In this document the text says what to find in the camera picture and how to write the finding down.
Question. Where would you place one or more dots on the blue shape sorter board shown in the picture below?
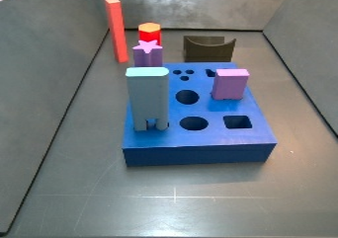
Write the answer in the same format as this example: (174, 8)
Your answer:
(210, 131)

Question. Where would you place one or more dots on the purple star prism block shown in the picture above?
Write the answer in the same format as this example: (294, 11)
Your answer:
(147, 54)

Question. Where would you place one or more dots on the tall red rectangular block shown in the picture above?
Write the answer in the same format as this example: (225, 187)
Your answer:
(117, 29)

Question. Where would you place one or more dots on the pink purple rectangular block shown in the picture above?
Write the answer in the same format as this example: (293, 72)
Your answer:
(230, 82)

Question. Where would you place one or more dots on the dark olive curved block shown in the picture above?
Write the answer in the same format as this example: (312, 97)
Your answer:
(207, 49)

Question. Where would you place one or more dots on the red hexagonal prism block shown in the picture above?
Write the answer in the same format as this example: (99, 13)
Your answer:
(150, 31)

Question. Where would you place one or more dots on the light blue rounded block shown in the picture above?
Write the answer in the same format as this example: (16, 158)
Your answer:
(149, 91)

